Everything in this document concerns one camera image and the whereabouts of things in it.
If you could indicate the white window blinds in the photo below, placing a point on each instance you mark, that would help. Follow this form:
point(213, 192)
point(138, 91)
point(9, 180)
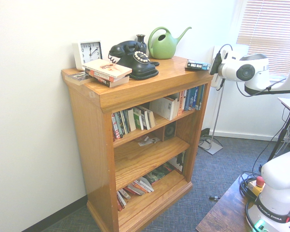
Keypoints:
point(270, 21)

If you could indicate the loose paper cards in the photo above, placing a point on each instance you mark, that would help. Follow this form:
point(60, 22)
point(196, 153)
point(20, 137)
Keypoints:
point(148, 141)

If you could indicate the salmon Washington book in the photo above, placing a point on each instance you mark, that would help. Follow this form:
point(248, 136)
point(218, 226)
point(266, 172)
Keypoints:
point(182, 102)

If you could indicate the dark red spine book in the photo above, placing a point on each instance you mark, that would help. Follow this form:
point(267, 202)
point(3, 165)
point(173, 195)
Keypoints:
point(114, 126)

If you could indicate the black leaning paperback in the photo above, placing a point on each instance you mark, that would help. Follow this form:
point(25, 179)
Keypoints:
point(145, 117)

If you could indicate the dark blue spine book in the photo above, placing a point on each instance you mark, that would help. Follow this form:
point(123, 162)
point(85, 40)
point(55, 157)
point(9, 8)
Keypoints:
point(189, 99)

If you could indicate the small black floor plug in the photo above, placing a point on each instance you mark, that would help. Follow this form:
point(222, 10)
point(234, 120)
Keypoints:
point(213, 197)

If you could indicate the paperback with black red spine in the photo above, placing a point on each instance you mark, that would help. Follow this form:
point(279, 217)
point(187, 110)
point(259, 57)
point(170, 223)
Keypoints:
point(113, 83)

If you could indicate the yellow red emergency stop button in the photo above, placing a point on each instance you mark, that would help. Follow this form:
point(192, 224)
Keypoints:
point(257, 184)

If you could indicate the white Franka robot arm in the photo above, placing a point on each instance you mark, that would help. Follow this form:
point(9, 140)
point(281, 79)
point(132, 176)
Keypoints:
point(275, 174)

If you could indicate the metal floor stand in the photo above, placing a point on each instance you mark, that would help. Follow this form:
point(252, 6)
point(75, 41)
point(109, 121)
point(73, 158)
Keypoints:
point(216, 116)

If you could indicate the small wooden speaker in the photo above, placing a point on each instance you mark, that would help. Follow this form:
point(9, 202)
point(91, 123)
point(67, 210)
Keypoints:
point(170, 130)

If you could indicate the paperback with red white spine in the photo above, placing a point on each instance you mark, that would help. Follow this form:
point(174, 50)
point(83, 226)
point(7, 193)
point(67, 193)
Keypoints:
point(104, 76)

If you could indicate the black rotary telephone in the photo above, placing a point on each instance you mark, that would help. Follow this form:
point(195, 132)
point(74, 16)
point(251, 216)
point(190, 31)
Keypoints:
point(145, 76)

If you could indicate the dark wood table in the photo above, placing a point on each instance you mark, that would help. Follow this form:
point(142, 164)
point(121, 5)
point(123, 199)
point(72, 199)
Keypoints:
point(222, 212)

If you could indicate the dark cover flat book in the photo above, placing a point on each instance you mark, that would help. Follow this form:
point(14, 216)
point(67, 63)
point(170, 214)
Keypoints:
point(77, 77)

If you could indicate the green plastic watering can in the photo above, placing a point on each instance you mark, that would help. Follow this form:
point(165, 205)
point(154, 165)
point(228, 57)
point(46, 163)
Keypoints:
point(162, 49)

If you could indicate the dark green cover book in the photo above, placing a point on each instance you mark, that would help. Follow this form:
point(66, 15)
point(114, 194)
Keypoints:
point(159, 174)

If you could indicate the black stand with white board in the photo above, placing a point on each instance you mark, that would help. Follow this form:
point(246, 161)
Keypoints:
point(284, 130)

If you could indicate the wooden bookshelf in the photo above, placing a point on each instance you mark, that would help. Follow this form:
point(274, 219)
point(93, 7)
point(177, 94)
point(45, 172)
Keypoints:
point(145, 87)

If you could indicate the Darwin's Radio paperback book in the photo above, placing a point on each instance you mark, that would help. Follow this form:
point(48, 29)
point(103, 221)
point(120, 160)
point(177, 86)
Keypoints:
point(197, 65)

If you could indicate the black glossy vase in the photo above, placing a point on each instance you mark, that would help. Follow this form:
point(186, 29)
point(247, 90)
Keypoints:
point(140, 39)

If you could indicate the thin white paperback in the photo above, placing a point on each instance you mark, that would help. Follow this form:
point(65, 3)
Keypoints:
point(145, 184)

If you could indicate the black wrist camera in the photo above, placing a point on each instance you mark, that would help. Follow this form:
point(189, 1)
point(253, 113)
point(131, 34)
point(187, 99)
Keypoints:
point(214, 63)

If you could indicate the white square alarm clock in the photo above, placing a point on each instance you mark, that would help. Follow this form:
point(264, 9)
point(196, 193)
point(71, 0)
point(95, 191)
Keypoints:
point(90, 53)

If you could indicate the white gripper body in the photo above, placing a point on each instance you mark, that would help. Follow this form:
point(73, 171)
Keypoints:
point(217, 81)

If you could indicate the white paperback book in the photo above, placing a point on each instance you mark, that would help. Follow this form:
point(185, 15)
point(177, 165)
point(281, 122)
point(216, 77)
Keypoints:
point(164, 107)

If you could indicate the paperback with pink white cover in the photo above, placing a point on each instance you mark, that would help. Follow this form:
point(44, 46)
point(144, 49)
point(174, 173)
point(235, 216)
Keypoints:
point(106, 67)

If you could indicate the blue Thailand guide book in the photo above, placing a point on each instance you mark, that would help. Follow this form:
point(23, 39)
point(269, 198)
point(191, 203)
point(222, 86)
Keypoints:
point(197, 97)

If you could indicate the black rotary telephone base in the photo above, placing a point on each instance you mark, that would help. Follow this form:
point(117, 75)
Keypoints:
point(137, 64)

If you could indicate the green striped spine book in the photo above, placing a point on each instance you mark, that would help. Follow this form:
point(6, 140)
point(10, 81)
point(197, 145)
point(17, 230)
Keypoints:
point(124, 122)

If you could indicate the illustrated cover leaning paperback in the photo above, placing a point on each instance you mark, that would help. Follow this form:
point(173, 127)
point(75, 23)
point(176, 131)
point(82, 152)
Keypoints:
point(152, 119)

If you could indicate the white illustrated paperback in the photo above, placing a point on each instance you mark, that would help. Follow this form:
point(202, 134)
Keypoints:
point(178, 162)

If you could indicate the black telephone handset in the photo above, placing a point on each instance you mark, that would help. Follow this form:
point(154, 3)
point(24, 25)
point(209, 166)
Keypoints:
point(125, 47)

